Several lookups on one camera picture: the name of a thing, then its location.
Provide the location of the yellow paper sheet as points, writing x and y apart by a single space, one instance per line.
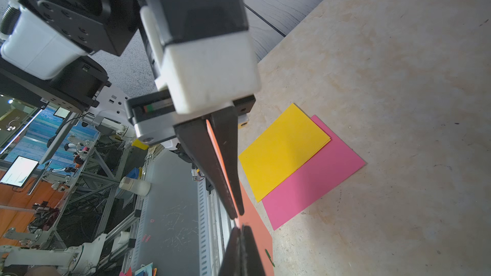
286 145

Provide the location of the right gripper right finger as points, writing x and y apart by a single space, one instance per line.
250 260

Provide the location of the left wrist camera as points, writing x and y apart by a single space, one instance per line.
203 51

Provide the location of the salmon pink paper sheet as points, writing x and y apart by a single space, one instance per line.
251 218

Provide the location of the white bottle in background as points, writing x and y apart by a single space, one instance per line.
135 186

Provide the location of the computer monitor in background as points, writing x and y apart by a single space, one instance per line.
19 172

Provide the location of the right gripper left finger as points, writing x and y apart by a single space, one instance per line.
231 264

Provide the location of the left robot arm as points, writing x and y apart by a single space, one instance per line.
46 47

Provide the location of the green paperclip on pink sheet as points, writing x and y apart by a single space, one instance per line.
269 255

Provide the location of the magenta paper sheet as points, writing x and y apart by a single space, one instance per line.
328 168

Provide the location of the aluminium front rail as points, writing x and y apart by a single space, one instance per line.
214 228

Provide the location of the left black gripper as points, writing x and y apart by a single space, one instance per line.
156 120

